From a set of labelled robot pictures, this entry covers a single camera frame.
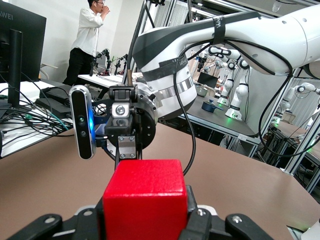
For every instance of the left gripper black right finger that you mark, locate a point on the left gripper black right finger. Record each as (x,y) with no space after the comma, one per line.
(207,227)

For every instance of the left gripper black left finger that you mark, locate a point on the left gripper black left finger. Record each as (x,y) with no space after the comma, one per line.
(75,227)

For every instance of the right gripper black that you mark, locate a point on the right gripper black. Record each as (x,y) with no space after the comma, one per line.
(147,127)

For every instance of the red wooden cube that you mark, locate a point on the red wooden cube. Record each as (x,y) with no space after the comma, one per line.
(145,200)

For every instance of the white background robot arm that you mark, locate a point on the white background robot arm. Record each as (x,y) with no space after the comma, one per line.
(237,97)
(300,88)

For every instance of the small black desktop robot arm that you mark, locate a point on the small black desktop robot arm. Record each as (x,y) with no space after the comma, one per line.
(107,56)

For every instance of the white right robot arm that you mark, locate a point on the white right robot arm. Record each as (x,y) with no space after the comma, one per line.
(250,27)

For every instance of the white table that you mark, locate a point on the white table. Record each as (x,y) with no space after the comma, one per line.
(100,78)

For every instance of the flat black box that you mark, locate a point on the flat black box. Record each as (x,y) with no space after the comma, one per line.
(53,106)

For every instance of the grey-green pot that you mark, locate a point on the grey-green pot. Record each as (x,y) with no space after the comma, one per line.
(201,91)

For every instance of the dark blue pot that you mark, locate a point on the dark blue pot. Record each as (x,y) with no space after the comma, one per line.
(208,106)

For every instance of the person in white shirt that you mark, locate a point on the person in white shirt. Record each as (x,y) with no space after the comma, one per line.
(86,30)

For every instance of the black computer monitor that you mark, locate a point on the black computer monitor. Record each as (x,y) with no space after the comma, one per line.
(22,45)

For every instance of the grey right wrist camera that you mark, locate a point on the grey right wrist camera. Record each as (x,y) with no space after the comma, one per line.
(81,112)

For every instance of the black workbench with aluminium frame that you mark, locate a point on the black workbench with aluminium frame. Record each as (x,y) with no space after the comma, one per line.
(225,122)

